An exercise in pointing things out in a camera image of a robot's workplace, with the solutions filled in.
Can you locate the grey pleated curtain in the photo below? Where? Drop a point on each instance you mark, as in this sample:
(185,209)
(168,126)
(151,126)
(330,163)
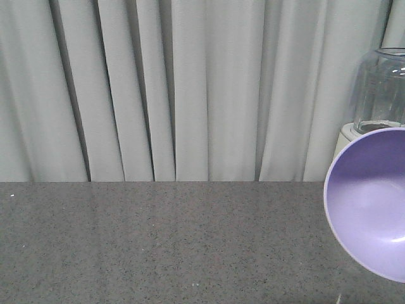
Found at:
(182,90)

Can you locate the white blender with glass jar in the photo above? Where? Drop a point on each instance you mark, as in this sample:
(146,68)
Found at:
(377,99)

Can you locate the purple plastic bowl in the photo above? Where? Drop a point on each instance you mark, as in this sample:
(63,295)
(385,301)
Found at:
(363,196)

